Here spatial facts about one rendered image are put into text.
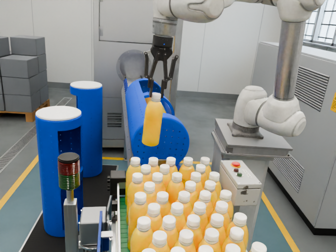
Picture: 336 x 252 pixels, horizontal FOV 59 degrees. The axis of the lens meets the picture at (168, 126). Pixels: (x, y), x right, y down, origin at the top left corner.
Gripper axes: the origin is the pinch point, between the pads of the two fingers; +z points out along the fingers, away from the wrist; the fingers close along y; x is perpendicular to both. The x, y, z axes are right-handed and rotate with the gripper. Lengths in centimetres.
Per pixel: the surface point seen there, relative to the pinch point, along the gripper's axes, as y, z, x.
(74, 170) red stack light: 27.6, 18.3, 32.9
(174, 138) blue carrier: -14.1, 27.3, -14.1
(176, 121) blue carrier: -13.6, 18.7, -14.5
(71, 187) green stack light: 28.3, 23.8, 33.5
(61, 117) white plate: 45, 41, -67
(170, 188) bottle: -6.2, 33.1, 19.9
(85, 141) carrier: 35, 93, -143
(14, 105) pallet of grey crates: 149, 132, -340
